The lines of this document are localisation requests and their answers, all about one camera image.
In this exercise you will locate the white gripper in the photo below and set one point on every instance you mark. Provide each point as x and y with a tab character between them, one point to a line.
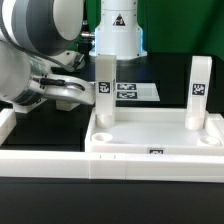
68	88

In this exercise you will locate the white desk tabletop tray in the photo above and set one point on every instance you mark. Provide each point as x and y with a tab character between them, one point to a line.
156	131

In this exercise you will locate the white marker sheet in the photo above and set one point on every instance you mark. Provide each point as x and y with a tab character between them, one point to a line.
137	92

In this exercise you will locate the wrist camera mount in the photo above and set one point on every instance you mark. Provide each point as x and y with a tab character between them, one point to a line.
70	60

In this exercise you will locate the white U-shaped fence frame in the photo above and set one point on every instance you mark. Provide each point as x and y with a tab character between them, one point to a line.
120	166

